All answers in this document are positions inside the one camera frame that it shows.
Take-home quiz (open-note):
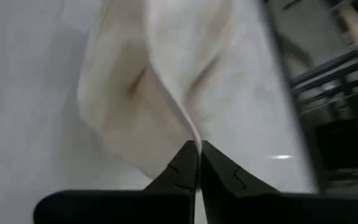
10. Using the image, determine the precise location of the black metal rack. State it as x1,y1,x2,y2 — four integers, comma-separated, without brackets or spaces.
289,51,358,187

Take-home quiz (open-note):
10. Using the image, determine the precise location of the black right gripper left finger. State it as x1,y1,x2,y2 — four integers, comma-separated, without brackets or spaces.
33,139,202,224

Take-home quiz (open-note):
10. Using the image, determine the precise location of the cream plaid towel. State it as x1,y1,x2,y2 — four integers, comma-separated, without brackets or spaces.
76,0,262,181

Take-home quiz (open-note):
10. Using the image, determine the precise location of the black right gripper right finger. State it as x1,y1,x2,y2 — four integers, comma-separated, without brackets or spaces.
201,139,358,224

